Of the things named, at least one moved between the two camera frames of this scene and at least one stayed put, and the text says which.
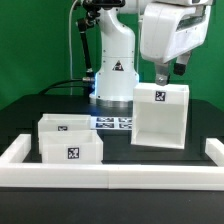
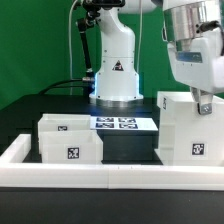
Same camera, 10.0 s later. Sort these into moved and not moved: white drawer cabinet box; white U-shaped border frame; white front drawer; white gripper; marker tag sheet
Moved: white gripper; white drawer cabinet box
Not moved: white U-shaped border frame; white front drawer; marker tag sheet
